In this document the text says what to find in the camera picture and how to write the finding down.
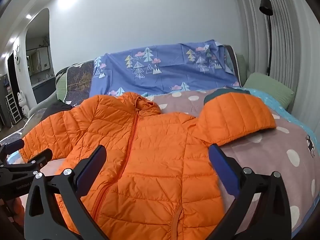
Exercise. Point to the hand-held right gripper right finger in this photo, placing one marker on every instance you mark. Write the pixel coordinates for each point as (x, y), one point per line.
(222, 166)

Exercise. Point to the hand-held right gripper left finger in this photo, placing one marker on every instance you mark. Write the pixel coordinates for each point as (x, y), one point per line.
(91, 166)

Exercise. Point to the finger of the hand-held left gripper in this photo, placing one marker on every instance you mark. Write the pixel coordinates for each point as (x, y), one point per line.
(13, 145)
(37, 160)

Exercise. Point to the orange puffer jacket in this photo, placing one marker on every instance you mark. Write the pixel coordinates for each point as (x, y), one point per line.
(155, 155)

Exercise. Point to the white rack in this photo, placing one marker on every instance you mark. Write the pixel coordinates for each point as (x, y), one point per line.
(12, 110)

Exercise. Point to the white lucky cat figurine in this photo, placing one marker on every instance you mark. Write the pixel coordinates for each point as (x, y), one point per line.
(23, 102)

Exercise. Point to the black puffer jacket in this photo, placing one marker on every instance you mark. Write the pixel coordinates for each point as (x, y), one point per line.
(58, 107)

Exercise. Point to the teal garment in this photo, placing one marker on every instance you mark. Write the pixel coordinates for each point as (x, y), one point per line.
(212, 96)

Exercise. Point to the light blue bedsheet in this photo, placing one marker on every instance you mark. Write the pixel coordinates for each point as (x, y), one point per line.
(275, 103)

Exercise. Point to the dark floral pillow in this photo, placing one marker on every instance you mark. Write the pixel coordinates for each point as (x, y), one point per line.
(80, 80)

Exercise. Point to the green pillow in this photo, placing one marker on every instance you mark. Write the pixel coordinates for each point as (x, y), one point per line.
(270, 87)

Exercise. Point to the blue tree-print pillow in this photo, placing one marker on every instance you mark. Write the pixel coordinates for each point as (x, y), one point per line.
(170, 72)

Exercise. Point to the white pleated curtain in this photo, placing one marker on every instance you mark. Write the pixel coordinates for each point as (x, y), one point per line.
(287, 42)

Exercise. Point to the black floor lamp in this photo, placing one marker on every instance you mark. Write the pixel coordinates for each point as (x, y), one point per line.
(265, 5)

